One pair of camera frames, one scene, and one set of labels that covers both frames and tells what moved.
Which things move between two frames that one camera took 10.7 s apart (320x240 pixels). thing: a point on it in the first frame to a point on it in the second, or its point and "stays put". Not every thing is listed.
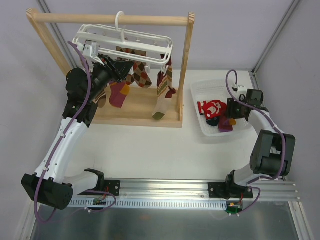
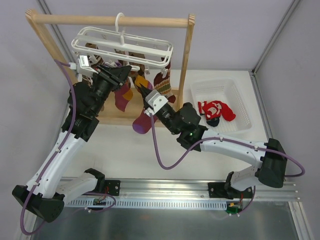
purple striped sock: [224, 124] to [143, 123]
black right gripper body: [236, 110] to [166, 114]
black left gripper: [113, 68] to [111, 75]
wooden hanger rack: [130, 106] stays put
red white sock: [213, 110] stays put
